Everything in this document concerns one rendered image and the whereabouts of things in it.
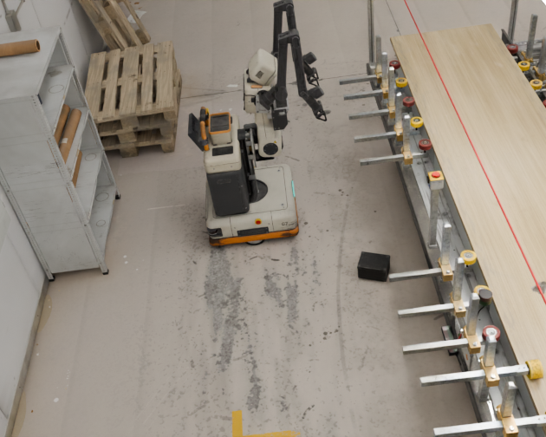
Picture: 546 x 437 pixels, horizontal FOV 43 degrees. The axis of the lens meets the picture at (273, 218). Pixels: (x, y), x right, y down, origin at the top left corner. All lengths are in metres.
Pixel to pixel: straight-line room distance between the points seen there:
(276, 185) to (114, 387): 1.86
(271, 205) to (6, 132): 1.86
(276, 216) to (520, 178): 1.71
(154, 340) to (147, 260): 0.77
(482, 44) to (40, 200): 3.36
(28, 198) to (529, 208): 3.14
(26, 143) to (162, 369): 1.66
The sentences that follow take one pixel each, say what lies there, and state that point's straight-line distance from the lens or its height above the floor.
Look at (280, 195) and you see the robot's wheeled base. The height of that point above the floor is 0.28.
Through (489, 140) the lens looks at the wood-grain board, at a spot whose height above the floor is 0.90.
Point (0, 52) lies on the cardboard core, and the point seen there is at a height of 1.60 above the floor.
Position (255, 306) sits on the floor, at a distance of 4.73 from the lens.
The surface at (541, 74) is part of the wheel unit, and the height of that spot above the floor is 0.85.
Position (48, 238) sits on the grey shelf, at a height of 0.42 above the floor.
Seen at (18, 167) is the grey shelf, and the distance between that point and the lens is 4.69.
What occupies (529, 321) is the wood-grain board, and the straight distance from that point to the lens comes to 3.49.
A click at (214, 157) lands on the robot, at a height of 0.81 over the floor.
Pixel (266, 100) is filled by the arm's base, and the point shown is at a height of 1.21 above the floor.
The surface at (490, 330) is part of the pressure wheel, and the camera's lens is 3.42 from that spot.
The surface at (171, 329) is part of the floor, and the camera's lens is 4.74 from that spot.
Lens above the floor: 3.57
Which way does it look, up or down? 42 degrees down
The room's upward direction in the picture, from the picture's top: 9 degrees counter-clockwise
